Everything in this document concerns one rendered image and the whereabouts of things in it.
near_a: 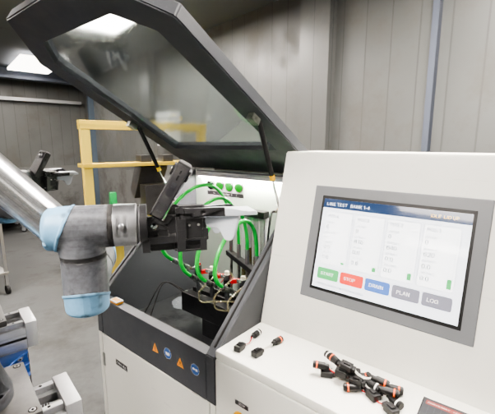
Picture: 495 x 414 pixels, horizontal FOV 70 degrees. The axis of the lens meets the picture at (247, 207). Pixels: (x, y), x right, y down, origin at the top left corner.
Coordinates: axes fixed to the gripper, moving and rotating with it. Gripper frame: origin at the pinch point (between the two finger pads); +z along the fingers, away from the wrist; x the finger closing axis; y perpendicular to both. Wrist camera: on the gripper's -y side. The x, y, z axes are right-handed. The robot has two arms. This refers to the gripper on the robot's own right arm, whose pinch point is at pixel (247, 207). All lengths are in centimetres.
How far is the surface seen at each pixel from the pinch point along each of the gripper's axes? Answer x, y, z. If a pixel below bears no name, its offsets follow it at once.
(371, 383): -7, 44, 31
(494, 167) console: 0, -7, 61
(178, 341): -50, 45, -12
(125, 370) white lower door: -80, 67, -31
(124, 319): -76, 45, -30
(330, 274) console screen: -29.4, 22.9, 32.9
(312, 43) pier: -207, -121, 114
